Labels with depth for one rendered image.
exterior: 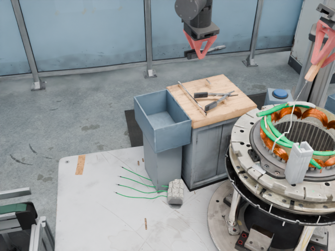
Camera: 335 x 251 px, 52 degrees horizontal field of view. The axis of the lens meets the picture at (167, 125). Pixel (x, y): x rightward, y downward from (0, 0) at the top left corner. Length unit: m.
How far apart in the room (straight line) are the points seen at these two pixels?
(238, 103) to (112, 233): 0.51
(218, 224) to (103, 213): 0.34
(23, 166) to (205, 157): 1.64
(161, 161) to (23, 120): 1.98
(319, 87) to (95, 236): 0.87
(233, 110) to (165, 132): 0.20
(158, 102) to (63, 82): 2.25
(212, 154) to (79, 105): 1.99
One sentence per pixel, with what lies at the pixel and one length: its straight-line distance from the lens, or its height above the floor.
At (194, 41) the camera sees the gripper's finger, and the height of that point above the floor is 1.24.
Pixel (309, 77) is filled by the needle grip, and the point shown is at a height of 1.28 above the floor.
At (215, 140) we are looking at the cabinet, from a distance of 1.00.
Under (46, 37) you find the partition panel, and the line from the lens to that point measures 3.02.
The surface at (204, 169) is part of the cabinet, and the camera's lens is 1.07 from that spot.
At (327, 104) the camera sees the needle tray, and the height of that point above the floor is 1.04.
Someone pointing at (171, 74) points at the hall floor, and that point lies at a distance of 3.22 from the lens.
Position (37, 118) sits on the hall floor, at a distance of 2.85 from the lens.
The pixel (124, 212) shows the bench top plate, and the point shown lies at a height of 0.78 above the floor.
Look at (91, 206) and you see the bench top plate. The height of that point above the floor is 0.78.
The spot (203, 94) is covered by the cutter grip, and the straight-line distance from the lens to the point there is 0.97.
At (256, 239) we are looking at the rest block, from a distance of 0.95.
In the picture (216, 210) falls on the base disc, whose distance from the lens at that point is 1.04.
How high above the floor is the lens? 1.62
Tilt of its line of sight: 39 degrees down
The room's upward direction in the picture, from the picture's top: straight up
